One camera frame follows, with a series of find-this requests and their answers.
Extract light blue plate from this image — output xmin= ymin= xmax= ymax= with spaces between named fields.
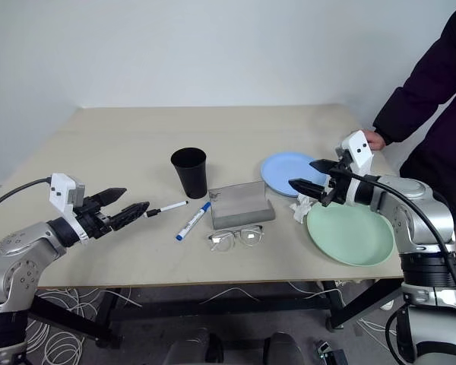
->
xmin=259 ymin=151 xmax=330 ymax=198

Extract light green plate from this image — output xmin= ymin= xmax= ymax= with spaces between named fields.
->
xmin=306 ymin=200 xmax=395 ymax=266

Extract white floor cable bundle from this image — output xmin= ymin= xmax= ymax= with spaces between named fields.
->
xmin=24 ymin=285 xmax=144 ymax=365

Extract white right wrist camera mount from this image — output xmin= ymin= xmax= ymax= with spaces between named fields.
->
xmin=339 ymin=129 xmax=375 ymax=205

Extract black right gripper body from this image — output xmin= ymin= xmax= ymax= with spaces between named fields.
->
xmin=318 ymin=148 xmax=353 ymax=208

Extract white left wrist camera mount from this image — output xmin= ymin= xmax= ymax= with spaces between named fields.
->
xmin=48 ymin=173 xmax=88 ymax=244

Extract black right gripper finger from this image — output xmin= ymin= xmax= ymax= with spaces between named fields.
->
xmin=309 ymin=159 xmax=344 ymax=176
xmin=288 ymin=178 xmax=326 ymax=200

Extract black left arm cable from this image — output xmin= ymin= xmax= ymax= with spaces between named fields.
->
xmin=0 ymin=177 xmax=52 ymax=221

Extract person in dark jacket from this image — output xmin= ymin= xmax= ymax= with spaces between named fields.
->
xmin=372 ymin=0 xmax=456 ymax=273

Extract dark rounded shape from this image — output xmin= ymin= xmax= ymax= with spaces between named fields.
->
xmin=163 ymin=327 xmax=225 ymax=365
xmin=263 ymin=331 xmax=306 ymax=365

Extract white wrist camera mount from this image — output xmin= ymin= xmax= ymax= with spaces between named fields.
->
xmin=48 ymin=173 xmax=88 ymax=244
xmin=339 ymin=129 xmax=375 ymax=205

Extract white marker with black cap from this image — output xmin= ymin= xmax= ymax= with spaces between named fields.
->
xmin=142 ymin=200 xmax=189 ymax=219

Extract small black floor device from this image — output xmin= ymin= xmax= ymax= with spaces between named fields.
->
xmin=312 ymin=339 xmax=350 ymax=365

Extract grey glasses case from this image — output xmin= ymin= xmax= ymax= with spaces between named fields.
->
xmin=207 ymin=180 xmax=277 ymax=231

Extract black plastic cup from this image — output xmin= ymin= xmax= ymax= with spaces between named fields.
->
xmin=170 ymin=147 xmax=209 ymax=200

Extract black metal table frame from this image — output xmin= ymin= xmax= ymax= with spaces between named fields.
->
xmin=26 ymin=279 xmax=404 ymax=349

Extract white tissue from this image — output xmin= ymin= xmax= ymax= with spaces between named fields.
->
xmin=288 ymin=193 xmax=321 ymax=224

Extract person's bare hand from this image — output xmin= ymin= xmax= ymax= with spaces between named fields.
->
xmin=362 ymin=129 xmax=387 ymax=151

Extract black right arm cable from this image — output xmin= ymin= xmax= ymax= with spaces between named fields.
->
xmin=345 ymin=170 xmax=456 ymax=365

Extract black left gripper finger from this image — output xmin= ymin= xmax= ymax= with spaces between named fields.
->
xmin=94 ymin=187 xmax=128 ymax=208
xmin=108 ymin=201 xmax=150 ymax=232

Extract clear frame glasses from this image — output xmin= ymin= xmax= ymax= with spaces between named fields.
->
xmin=207 ymin=224 xmax=265 ymax=252

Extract white marker with blue cap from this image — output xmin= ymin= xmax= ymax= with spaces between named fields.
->
xmin=175 ymin=202 xmax=213 ymax=242

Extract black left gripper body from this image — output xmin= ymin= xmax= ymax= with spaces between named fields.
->
xmin=74 ymin=195 xmax=114 ymax=240

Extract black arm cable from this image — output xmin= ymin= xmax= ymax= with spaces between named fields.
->
xmin=0 ymin=177 xmax=52 ymax=221
xmin=345 ymin=170 xmax=456 ymax=365

